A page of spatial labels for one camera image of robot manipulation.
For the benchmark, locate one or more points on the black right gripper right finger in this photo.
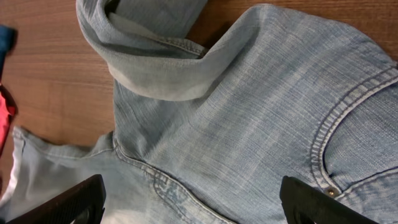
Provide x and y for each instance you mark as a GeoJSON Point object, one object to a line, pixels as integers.
{"type": "Point", "coordinates": [302, 204]}

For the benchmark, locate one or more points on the red garment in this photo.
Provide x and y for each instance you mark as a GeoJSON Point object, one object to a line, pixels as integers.
{"type": "Point", "coordinates": [8, 111]}

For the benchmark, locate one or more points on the dark blue shirt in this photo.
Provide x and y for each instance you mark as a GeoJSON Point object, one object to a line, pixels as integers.
{"type": "Point", "coordinates": [8, 38]}

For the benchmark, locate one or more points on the light blue denim shorts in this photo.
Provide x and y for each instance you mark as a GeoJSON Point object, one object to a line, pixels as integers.
{"type": "Point", "coordinates": [207, 135]}

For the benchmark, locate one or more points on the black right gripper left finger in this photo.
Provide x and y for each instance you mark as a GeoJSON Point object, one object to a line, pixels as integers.
{"type": "Point", "coordinates": [83, 203]}

